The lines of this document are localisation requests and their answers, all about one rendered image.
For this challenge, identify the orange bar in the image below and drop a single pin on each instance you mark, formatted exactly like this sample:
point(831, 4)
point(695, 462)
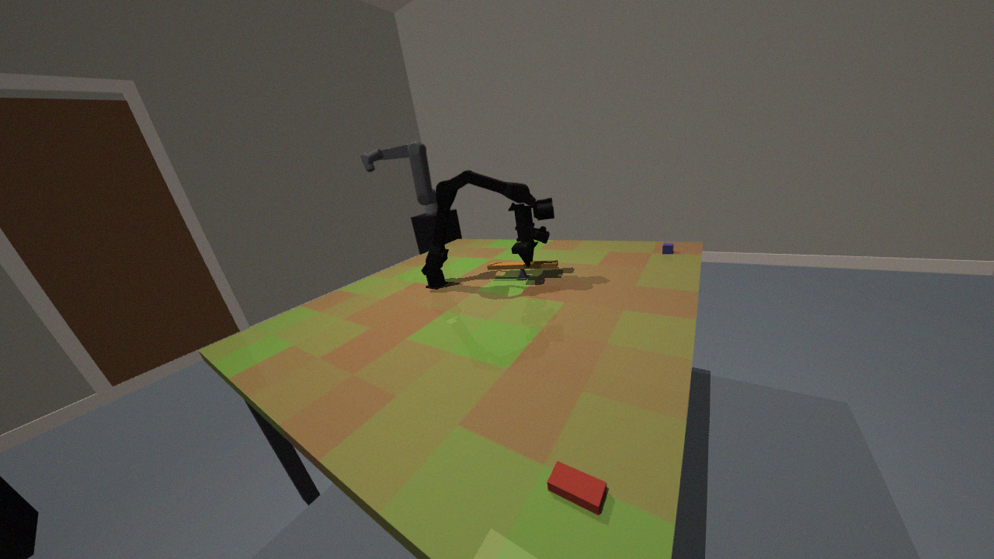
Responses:
point(522, 265)

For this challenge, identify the red rectangular block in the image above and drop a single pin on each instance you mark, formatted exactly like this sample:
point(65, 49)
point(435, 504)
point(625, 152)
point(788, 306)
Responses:
point(577, 487)

